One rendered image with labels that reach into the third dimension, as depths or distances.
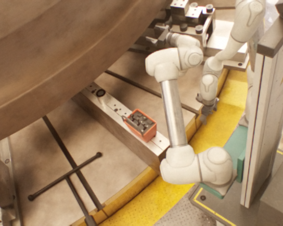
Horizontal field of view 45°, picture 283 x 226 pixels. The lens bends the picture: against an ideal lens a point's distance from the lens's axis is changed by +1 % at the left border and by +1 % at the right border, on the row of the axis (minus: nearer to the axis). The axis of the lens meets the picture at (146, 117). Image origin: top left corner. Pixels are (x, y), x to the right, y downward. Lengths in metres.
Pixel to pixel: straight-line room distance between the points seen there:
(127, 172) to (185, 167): 0.86
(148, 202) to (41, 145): 1.03
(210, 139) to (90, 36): 1.38
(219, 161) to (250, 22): 0.71
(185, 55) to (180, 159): 0.56
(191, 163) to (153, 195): 1.05
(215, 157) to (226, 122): 1.33
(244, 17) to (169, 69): 0.48
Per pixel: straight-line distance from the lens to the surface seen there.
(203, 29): 2.96
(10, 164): 3.03
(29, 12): 2.05
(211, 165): 1.84
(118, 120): 2.44
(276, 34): 1.25
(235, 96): 3.32
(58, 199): 2.74
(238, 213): 2.44
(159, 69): 1.89
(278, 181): 1.97
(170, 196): 2.84
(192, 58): 1.87
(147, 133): 2.20
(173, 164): 1.87
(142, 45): 3.39
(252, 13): 1.68
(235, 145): 2.19
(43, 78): 2.31
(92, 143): 2.87
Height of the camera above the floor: 2.62
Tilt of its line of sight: 54 degrees down
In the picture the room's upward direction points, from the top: 18 degrees counter-clockwise
